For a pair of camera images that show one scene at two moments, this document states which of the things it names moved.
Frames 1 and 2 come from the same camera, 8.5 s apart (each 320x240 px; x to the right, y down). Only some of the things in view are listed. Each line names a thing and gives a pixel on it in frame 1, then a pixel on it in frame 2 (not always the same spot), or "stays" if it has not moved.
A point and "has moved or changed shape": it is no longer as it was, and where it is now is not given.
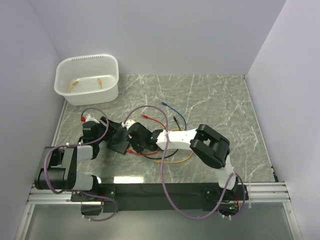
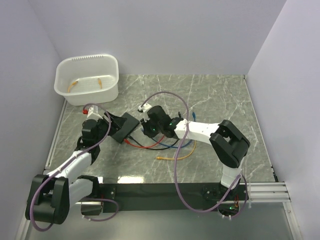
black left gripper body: [102, 130] stays
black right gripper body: [139, 146] to [152, 129]
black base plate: [190, 197] stays
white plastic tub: [88, 79] stays
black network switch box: [119, 141] has moved or changed shape
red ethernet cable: [132, 152] has moved or changed shape
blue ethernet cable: [171, 107] has moved or changed shape
